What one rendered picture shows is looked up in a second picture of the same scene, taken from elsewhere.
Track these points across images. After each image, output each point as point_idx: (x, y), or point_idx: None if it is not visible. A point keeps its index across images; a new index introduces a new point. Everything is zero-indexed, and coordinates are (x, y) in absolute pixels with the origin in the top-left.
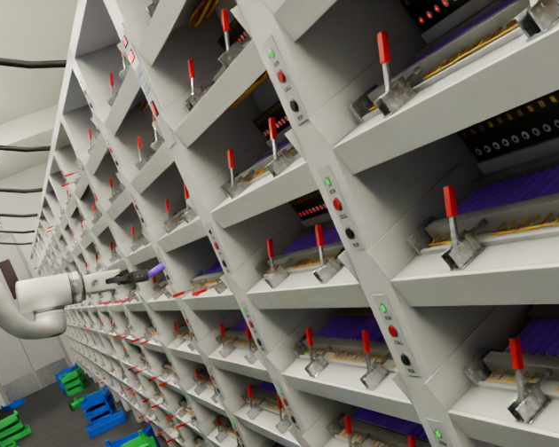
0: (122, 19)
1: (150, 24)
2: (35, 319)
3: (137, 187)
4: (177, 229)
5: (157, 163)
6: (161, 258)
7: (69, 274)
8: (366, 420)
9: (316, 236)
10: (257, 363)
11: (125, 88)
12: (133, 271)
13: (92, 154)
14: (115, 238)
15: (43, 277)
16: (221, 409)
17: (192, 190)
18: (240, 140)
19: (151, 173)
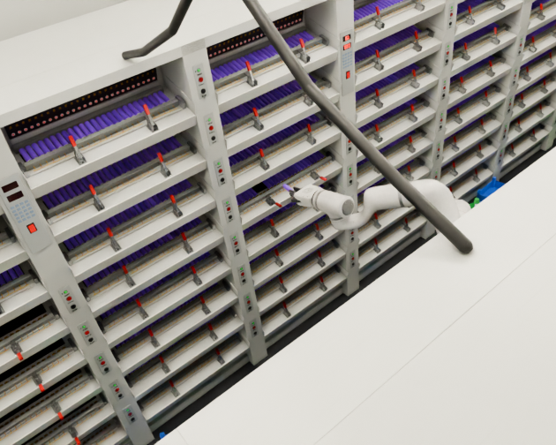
0: (351, 26)
1: (381, 31)
2: (348, 217)
3: (236, 150)
4: (288, 158)
5: (305, 113)
6: (231, 203)
7: (326, 190)
8: (362, 193)
9: (412, 108)
10: None
11: (307, 67)
12: (299, 188)
13: (108, 156)
14: (52, 267)
15: (334, 193)
16: (226, 305)
17: (348, 116)
18: None
19: (283, 125)
